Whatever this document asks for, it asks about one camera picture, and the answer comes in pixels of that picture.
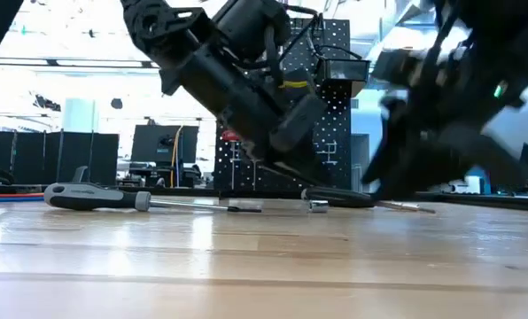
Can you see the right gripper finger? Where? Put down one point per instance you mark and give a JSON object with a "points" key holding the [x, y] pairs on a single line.
{"points": [[390, 142], [445, 164]]}

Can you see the yellow tape label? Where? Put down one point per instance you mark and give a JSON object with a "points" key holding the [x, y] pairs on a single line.
{"points": [[295, 84]]}

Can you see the white round column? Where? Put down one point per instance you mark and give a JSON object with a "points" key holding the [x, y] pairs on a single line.
{"points": [[80, 115]]}

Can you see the black computer monitor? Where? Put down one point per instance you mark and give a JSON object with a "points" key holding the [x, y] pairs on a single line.
{"points": [[157, 142]]}

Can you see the black pegboard bin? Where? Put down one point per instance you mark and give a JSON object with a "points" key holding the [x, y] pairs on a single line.
{"points": [[348, 71]]}

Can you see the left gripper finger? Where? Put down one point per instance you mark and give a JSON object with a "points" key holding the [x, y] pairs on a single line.
{"points": [[264, 142], [299, 124]]}

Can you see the blue chair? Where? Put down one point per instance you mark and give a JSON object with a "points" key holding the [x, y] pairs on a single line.
{"points": [[479, 175]]}

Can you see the black metal pegboard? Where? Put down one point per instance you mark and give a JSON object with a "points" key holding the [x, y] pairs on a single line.
{"points": [[335, 40]]}

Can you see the small chrome socket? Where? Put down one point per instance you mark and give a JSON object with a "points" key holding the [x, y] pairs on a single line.
{"points": [[318, 206]]}

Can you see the large grey black screwdriver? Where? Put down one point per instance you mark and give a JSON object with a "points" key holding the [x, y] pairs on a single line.
{"points": [[82, 197]]}

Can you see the black partition panels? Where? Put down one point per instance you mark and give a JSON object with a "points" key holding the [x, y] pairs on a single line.
{"points": [[47, 155]]}

